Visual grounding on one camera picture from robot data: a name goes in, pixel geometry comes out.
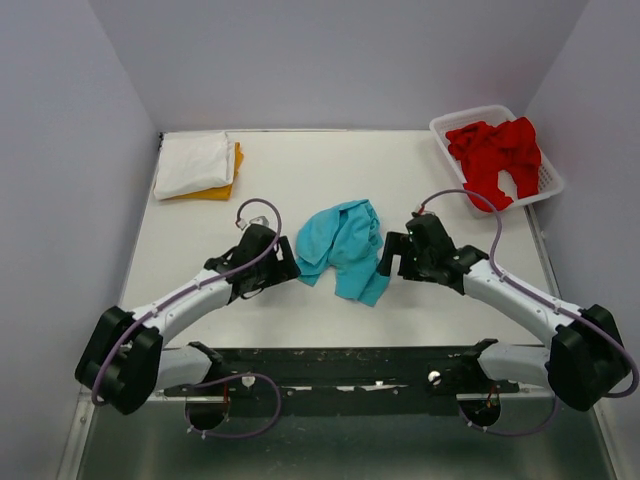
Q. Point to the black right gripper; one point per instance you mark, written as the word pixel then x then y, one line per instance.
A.
pixel 400 243

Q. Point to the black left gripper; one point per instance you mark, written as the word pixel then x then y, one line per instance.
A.
pixel 283 270

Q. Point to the teal t shirt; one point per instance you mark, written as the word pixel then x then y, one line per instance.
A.
pixel 347 238

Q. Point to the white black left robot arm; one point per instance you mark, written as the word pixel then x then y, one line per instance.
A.
pixel 128 357

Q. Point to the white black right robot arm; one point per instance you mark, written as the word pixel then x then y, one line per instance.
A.
pixel 580 357

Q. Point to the folded yellow t shirt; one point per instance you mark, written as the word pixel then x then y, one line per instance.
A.
pixel 223 193

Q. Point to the red t shirt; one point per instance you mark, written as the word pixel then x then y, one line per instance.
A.
pixel 484 151

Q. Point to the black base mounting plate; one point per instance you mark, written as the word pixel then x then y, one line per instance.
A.
pixel 346 381

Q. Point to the folded white t shirt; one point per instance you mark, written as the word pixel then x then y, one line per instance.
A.
pixel 193 161

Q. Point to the aluminium frame rail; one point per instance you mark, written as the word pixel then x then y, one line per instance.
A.
pixel 76 441

